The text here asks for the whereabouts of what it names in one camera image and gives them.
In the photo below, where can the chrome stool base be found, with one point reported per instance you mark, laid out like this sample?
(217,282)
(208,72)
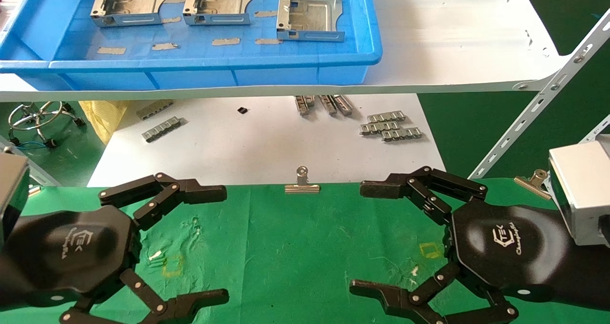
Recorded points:
(79,122)

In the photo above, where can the grey slotted angle rail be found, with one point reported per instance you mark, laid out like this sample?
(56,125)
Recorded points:
(43,176)

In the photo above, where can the white lower board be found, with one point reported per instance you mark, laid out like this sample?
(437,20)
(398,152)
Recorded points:
(248,147)

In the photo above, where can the yellow plastic bag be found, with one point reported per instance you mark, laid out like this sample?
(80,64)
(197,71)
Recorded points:
(102,116)

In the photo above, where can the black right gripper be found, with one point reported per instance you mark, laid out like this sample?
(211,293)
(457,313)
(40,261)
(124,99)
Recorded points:
(514,248)

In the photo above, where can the green cloth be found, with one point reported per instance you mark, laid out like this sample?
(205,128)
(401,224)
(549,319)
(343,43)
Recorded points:
(286,257)

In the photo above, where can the short slotted angle rail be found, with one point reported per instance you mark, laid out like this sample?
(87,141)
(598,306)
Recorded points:
(598,129)

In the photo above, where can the white shelf board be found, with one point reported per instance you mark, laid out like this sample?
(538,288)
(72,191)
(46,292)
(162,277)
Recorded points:
(452,38)

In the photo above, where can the blue plastic tray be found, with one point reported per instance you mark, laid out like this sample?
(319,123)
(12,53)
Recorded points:
(190,76)

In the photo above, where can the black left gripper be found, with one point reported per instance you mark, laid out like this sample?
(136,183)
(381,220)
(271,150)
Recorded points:
(71,252)

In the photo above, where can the small metal strip part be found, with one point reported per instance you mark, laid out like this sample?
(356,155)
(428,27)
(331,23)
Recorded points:
(343,104)
(155,108)
(380,127)
(386,116)
(162,128)
(401,134)
(302,105)
(328,104)

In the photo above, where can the metal bracket part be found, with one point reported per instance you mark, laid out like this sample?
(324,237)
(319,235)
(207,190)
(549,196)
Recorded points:
(310,16)
(224,2)
(133,2)

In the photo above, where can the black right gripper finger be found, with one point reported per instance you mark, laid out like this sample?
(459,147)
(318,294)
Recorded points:
(386,188)

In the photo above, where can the long slotted angle rail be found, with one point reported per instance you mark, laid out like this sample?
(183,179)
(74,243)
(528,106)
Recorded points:
(545,95)

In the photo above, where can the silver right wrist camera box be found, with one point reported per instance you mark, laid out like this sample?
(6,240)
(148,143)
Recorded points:
(581,190)

